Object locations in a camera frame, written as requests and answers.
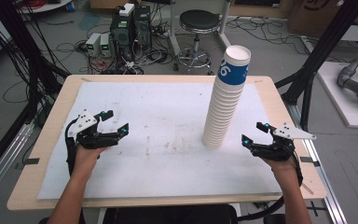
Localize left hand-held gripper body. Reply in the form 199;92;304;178
67;108;121;150

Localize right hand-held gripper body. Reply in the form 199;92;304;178
250;122;317;162

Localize stack of white paper cups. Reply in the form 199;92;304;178
201;45;252;150

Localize person's right hand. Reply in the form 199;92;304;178
260;153;299;179

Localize person's left hand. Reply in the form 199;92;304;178
74;145;107;173

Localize wooden table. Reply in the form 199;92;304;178
7;74;328;212

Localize black tape piece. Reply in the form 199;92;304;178
22;157;41;166
299;156;322;168

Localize white table mat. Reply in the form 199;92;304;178
36;81;283;201

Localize grey power supply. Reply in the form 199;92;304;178
99;32;114;58
85;32;103;58

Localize white platform board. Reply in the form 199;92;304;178
316;60;358;130

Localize large black computer tower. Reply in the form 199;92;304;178
109;4;138;61

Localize slim black computer tower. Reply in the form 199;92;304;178
134;4;153;51

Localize white box device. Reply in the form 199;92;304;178
118;3;136;18

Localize cardboard box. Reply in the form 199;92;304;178
286;0;357;39

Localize black round stool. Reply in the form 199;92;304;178
174;8;222;76

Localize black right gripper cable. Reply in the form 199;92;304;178
237;151;305;222

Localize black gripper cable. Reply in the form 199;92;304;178
63;117;82;177
237;151;305;222

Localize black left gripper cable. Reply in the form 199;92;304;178
63;117;82;177

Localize aluminium rail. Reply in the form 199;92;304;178
0;120;35;207
283;102;350;224

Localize tangle of floor cables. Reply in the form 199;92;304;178
74;29;175;76

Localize black metal frame stand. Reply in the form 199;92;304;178
274;0;358;133

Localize bundle of black cables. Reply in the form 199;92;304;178
0;0;71;125

